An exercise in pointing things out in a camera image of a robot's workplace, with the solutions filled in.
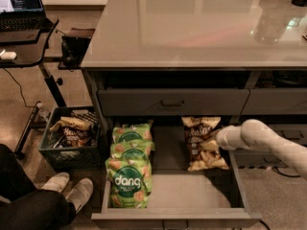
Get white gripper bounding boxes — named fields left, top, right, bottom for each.
left=210, top=126, right=245, bottom=150

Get brown sea salt chip bag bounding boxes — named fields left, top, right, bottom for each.
left=181, top=116, right=228, bottom=172

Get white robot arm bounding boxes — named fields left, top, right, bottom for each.
left=215, top=119, right=307, bottom=180

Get open grey middle drawer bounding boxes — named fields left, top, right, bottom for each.
left=92, top=117, right=262, bottom=230

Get back green dang chip bag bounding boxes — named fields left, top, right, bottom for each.
left=112, top=121, right=153, bottom=144

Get green dang chip bag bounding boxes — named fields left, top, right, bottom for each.
left=106, top=158, right=153, bottom=209
left=112, top=121, right=153, bottom=144
left=110, top=140, right=155, bottom=159

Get grey counter cabinet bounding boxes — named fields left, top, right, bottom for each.
left=82, top=0, right=307, bottom=230

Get middle green dang chip bag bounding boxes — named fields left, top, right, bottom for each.
left=110, top=140, right=155, bottom=159

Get grey top drawer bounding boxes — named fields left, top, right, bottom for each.
left=97, top=88, right=249, bottom=116

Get front green dang chip bag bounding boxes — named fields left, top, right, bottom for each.
left=106, top=158, right=153, bottom=209

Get cream chip bag in crate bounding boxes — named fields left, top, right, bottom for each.
left=50, top=117, right=91, bottom=131

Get brown chip bag in crate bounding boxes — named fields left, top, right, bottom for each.
left=60, top=127, right=92, bottom=148

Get dark green plastic crate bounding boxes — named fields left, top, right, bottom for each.
left=38, top=106, right=102, bottom=171

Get right white shoe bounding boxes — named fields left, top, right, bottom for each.
left=66, top=178, right=94, bottom=213

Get white shoe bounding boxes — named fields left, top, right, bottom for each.
left=42, top=172, right=70, bottom=193
left=66, top=178, right=94, bottom=213

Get left white shoe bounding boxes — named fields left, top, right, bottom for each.
left=42, top=172, right=70, bottom=193

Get black clamp device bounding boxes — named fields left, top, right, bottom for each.
left=58, top=28, right=95, bottom=70

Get black trouser legs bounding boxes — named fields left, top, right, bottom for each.
left=0, top=145, right=76, bottom=230

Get black side desk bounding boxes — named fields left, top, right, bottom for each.
left=0, top=16, right=66, bottom=159

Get open laptop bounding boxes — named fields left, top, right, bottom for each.
left=0, top=0, right=46, bottom=45

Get white computer mouse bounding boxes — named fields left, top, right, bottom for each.
left=0, top=51, right=16, bottom=60

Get black floor cable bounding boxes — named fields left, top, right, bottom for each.
left=272, top=166, right=301, bottom=178

